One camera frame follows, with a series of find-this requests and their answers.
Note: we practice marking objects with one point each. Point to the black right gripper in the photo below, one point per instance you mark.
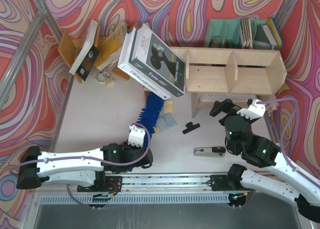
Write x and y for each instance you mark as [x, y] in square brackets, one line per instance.
[230, 111]

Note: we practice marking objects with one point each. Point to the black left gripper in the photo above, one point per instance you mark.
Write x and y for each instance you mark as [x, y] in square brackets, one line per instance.
[146, 157]

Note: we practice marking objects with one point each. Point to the blue microfiber duster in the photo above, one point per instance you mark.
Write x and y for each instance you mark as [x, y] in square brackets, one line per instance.
[149, 115]

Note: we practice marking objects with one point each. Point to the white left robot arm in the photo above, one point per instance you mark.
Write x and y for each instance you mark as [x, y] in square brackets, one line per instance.
[86, 169]

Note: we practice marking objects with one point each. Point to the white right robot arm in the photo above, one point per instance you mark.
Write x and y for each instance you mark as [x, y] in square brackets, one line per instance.
[296, 186]

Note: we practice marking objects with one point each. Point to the light wooden bookshelf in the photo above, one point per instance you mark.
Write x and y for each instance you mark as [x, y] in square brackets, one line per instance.
[231, 71]

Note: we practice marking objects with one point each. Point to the grey black stapler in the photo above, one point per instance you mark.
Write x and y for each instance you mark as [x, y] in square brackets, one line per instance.
[215, 151]

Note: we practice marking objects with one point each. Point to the yellow sticky note pad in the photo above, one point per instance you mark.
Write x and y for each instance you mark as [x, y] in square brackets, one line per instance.
[168, 107]

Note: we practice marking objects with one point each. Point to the small wooden stand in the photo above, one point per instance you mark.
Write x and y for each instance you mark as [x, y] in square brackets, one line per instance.
[145, 95]

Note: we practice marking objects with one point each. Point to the pink pig figurine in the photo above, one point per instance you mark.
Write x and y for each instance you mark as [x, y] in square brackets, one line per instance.
[271, 106]

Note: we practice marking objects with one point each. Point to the large Twins story book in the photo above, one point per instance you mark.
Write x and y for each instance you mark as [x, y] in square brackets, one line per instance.
[157, 61]

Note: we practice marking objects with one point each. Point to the white Ciokladfabriken book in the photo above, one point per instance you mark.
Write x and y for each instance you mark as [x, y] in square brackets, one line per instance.
[134, 72]

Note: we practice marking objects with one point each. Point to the teal file organizer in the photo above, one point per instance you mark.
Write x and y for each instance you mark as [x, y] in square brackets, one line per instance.
[227, 33]

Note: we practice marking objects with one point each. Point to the yellow paperback book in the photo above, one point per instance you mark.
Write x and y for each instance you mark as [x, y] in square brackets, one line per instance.
[110, 48]

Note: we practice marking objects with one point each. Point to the black cover white book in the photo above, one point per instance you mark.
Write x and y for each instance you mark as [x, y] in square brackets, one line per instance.
[86, 52]

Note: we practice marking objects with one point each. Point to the yellow wooden book holder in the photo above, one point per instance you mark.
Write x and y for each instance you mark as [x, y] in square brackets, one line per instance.
[67, 49]

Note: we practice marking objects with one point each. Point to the blue cover book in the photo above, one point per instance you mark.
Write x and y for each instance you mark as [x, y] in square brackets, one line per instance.
[276, 32]

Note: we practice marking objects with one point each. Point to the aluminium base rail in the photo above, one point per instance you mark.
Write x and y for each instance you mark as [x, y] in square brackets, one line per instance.
[170, 182]

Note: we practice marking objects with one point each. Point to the brass padlock with ring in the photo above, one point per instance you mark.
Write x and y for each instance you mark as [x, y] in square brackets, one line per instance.
[105, 77]

